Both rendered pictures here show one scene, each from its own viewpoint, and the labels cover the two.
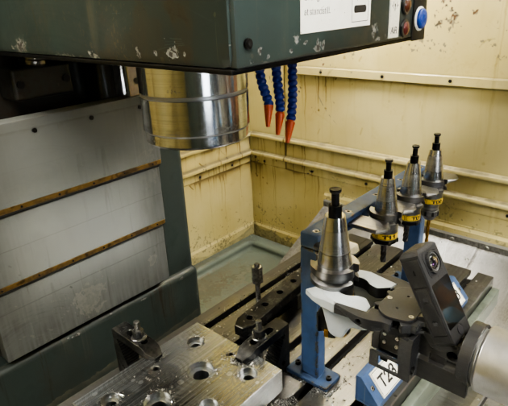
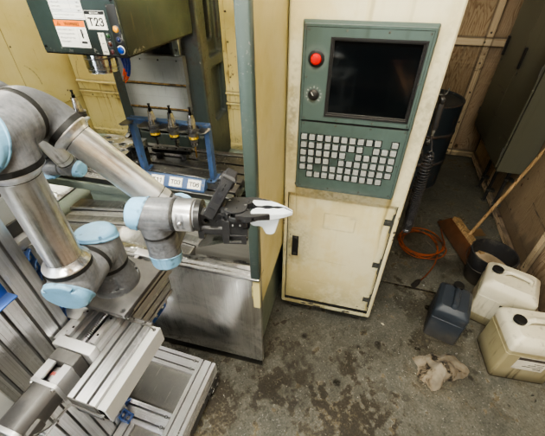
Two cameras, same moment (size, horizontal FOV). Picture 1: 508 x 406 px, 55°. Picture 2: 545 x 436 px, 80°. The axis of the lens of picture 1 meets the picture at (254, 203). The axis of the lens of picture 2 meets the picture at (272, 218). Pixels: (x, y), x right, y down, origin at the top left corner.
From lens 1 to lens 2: 2.08 m
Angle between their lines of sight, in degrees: 54
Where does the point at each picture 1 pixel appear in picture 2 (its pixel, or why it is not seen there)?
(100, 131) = (161, 66)
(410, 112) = not seen: hidden behind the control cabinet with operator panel
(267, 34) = (51, 44)
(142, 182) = (179, 91)
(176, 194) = (201, 103)
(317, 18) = (67, 42)
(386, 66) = not seen: hidden behind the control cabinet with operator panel
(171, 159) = (199, 87)
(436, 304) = not seen: hidden behind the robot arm
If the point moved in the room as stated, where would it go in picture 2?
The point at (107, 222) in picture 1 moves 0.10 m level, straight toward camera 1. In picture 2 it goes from (166, 99) to (153, 104)
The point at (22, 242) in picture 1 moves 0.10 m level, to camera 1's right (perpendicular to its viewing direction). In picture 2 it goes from (139, 93) to (142, 97)
